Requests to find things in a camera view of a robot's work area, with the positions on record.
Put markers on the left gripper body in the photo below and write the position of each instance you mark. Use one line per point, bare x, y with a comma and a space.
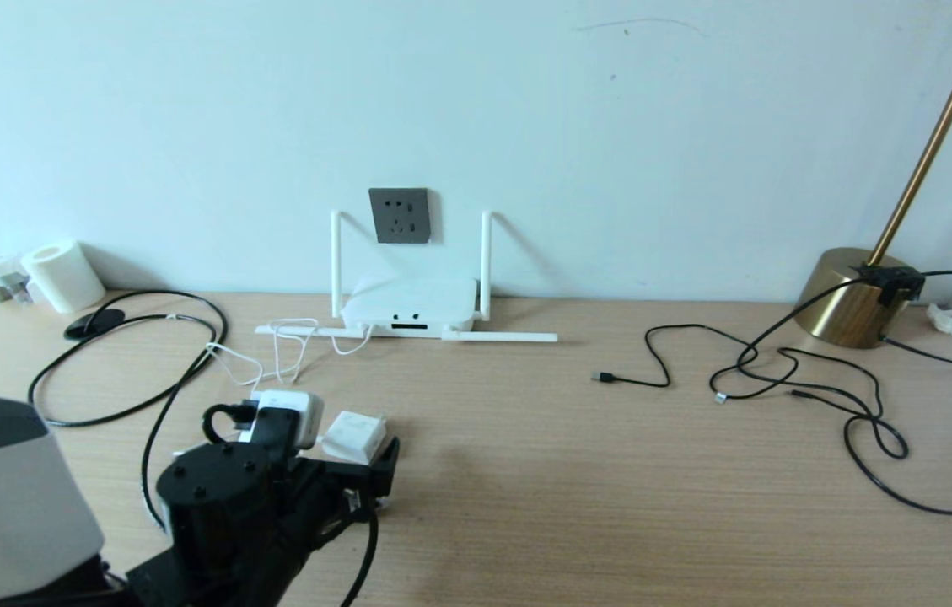
332, 489

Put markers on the white power adapter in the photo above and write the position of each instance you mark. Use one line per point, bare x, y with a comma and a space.
355, 435

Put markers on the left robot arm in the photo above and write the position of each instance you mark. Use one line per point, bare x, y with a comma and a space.
12, 497

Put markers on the white router with antennas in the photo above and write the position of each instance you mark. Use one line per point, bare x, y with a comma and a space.
408, 305

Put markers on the white charger block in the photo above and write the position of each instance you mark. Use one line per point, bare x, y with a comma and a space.
300, 415

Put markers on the black round desk grommet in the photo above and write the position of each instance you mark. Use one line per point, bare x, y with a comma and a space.
94, 323

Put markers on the white paper roll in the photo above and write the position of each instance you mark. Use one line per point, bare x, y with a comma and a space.
64, 276

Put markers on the small clear cup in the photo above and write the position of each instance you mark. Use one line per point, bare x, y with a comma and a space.
7, 276

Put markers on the brass floor lamp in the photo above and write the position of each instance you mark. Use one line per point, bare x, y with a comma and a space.
842, 295

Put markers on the grey wall socket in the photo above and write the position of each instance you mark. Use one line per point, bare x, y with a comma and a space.
399, 216

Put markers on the black lamp switch box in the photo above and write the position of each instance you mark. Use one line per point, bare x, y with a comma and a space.
893, 280

